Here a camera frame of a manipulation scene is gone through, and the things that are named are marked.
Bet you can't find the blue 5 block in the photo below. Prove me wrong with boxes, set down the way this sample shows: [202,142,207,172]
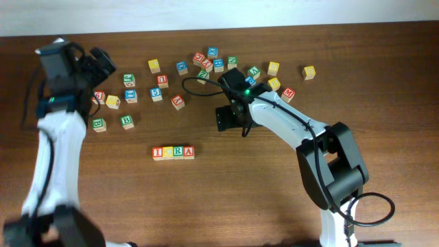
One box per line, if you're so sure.
[150,88,163,102]

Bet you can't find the red K block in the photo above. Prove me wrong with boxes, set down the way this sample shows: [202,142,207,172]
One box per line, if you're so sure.
[171,95,185,110]

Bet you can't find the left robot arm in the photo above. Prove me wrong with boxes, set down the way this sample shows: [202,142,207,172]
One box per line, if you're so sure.
[3,42,116,246]

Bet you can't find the blue L block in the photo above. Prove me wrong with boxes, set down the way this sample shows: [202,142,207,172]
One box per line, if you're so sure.
[124,89,138,104]

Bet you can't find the green V block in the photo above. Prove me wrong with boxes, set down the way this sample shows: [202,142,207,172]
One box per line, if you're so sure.
[248,66,261,80]

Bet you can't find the yellow block centre right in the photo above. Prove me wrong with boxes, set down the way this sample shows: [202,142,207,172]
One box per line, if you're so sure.
[268,78,281,91]

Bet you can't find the blue P block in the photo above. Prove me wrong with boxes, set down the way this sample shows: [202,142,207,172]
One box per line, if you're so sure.
[245,76,256,86]

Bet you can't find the green J block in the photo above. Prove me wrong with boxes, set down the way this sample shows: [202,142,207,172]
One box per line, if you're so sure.
[123,73,136,87]

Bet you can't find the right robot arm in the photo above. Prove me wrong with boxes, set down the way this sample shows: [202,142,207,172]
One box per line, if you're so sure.
[217,84,369,246]

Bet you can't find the red G block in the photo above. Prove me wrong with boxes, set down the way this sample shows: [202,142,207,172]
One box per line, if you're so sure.
[193,52,205,67]

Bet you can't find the red X block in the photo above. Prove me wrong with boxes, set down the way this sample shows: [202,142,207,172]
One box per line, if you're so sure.
[200,58,213,73]

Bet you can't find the green 8 block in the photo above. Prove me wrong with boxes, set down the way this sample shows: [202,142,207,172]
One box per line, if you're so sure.
[120,115,134,130]

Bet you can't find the red U block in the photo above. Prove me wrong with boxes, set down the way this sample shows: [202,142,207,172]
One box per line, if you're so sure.
[157,75,169,89]

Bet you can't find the red I block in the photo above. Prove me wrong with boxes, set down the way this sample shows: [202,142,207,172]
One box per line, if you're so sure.
[152,147,164,161]

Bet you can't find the yellow C block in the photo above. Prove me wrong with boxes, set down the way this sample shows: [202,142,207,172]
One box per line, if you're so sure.
[163,146,174,160]

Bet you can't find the green N block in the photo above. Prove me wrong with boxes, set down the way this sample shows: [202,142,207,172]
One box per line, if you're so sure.
[227,56,237,69]

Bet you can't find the green Z block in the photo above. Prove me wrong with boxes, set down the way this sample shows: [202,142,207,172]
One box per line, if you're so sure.
[197,70,210,84]

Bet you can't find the blue D block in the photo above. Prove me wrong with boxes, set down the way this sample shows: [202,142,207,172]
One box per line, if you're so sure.
[176,61,188,75]

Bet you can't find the red M block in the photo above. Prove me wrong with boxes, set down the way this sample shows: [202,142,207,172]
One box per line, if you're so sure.
[281,88,296,103]

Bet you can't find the red A block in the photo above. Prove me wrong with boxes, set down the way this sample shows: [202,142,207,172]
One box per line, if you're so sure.
[183,146,195,159]

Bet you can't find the yellow block under gripper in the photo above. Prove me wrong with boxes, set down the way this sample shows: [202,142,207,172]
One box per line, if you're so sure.
[105,95,121,109]

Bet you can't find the yellow S block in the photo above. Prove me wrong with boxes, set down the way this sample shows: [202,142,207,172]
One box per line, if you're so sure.
[302,66,316,80]

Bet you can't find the blue H block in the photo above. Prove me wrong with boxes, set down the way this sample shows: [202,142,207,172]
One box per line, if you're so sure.
[213,58,224,73]

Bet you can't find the camera cable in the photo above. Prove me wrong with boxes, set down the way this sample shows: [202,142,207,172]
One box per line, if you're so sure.
[180,76,396,247]
[20,63,56,220]

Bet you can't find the yellow block upper right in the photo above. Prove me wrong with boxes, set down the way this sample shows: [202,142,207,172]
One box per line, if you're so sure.
[267,62,280,76]

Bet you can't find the left camera cable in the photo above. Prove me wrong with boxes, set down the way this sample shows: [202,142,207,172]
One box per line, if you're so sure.
[20,63,56,220]

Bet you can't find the green R block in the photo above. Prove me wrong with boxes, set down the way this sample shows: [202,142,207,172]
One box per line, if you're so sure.
[173,146,184,160]

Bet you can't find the right camera cable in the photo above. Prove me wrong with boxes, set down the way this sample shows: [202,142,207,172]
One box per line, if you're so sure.
[180,76,396,247]

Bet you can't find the red 6 block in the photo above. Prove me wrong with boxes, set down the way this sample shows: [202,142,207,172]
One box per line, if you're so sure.
[91,91,106,104]

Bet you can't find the yellow block upper left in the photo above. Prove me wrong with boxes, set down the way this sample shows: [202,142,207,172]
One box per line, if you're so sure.
[147,59,161,73]

